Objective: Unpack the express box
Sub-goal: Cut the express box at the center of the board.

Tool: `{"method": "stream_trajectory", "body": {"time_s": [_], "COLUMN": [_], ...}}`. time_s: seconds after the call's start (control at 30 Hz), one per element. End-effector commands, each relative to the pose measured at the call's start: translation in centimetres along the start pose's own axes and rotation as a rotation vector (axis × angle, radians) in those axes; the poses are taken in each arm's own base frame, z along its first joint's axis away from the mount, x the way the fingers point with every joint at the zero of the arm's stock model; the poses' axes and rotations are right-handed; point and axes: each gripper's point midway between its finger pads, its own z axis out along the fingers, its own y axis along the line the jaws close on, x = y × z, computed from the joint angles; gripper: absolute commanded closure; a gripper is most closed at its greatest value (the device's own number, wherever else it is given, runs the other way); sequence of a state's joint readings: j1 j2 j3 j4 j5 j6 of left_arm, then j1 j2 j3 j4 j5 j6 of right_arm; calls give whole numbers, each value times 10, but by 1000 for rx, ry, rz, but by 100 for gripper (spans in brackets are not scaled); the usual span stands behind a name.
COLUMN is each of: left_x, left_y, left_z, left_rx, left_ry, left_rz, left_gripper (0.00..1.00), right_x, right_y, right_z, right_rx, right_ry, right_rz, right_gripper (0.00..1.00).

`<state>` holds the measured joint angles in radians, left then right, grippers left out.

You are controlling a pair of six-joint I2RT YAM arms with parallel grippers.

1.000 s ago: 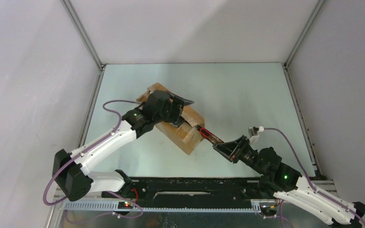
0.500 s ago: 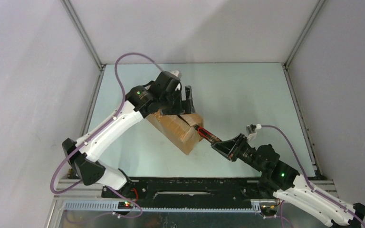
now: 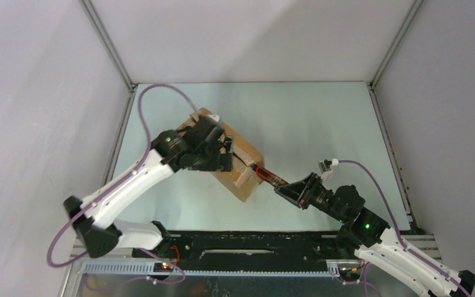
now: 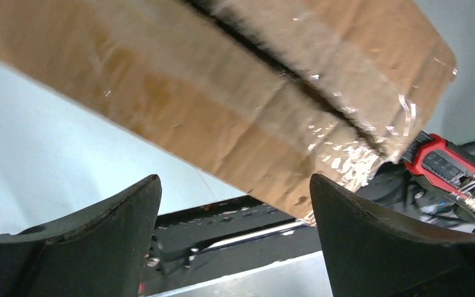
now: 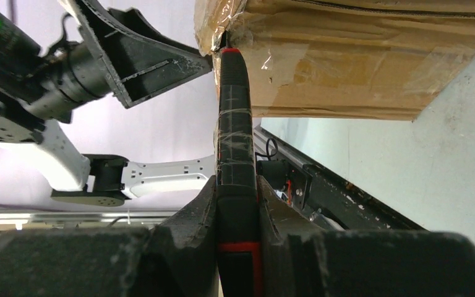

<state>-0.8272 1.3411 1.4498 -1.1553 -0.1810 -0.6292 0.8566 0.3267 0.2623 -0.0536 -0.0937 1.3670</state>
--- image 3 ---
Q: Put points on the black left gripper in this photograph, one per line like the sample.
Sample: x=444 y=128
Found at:
x=221 y=161

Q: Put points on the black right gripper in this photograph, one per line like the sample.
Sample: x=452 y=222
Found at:
x=294 y=192

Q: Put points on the red black utility knife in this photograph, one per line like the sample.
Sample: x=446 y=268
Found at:
x=269 y=177

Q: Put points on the brown cardboard express box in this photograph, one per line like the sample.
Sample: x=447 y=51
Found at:
x=242 y=180

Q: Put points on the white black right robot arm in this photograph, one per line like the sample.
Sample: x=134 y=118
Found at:
x=370 y=238

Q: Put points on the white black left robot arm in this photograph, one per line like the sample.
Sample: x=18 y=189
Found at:
x=95 y=217

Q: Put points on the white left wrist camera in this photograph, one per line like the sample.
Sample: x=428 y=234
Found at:
x=213 y=119

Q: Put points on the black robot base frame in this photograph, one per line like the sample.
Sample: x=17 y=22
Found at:
x=190 y=254

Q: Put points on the aluminium left corner post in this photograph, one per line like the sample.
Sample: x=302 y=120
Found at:
x=105 y=39

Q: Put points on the aluminium corner post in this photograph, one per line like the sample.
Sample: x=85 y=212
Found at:
x=396 y=42
x=105 y=39

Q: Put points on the aluminium right corner post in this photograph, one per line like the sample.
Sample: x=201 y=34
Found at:
x=396 y=42

